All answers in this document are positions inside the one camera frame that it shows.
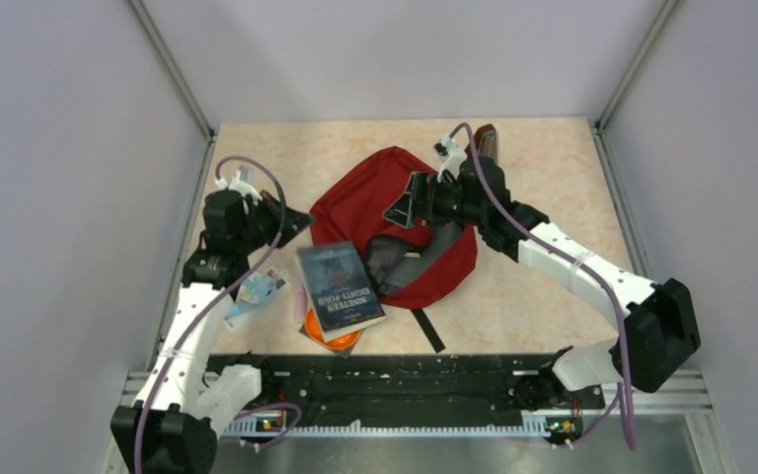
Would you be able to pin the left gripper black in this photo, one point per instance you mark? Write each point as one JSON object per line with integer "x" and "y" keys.
{"x": 295, "y": 222}

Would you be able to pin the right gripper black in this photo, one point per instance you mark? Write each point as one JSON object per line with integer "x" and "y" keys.
{"x": 420, "y": 188}

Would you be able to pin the red backpack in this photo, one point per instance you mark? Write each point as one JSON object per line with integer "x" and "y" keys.
{"x": 408, "y": 268}

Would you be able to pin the dark blue paperback book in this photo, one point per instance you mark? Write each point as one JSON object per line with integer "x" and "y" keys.
{"x": 339, "y": 288}

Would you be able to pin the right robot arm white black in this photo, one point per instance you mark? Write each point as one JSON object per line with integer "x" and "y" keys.
{"x": 656, "y": 322}

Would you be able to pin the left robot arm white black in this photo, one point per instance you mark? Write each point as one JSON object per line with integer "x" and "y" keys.
{"x": 176, "y": 419}

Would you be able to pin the light blue blister pack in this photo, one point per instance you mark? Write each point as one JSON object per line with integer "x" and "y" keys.
{"x": 260, "y": 287}

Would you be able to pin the pink eraser stick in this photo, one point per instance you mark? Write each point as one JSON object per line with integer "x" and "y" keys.
{"x": 300, "y": 303}

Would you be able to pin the brown wooden metronome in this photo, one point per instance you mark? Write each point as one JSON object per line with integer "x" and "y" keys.
{"x": 487, "y": 142}

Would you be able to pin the orange plastic letter toy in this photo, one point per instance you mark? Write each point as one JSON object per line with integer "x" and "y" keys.
{"x": 312, "y": 329}

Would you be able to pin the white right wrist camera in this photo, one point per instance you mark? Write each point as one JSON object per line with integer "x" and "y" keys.
{"x": 451, "y": 155}

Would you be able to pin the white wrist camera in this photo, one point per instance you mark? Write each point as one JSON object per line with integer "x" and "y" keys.
{"x": 240, "y": 183}
{"x": 451, "y": 155}

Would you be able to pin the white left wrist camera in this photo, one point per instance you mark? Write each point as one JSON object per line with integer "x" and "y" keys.
{"x": 240, "y": 183}

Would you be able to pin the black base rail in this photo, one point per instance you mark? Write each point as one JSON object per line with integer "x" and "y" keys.
{"x": 435, "y": 393}

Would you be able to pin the aluminium frame post right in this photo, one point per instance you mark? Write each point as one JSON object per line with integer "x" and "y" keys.
{"x": 653, "y": 35}

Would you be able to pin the aluminium frame post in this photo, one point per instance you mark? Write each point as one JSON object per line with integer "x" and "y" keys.
{"x": 653, "y": 35}
{"x": 170, "y": 66}

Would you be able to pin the aluminium frame post left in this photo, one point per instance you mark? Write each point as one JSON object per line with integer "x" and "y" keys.
{"x": 170, "y": 66}

